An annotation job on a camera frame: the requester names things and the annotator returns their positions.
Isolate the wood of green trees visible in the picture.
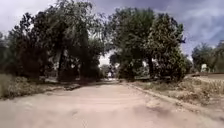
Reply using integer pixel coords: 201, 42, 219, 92
0, 0, 224, 84

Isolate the brown dirt path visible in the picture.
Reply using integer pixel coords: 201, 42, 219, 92
0, 79, 224, 128

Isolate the low stone kerb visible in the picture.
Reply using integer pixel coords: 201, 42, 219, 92
123, 82, 224, 122

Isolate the dry grass verge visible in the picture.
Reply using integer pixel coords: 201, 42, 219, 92
127, 74, 224, 114
0, 73, 81, 100

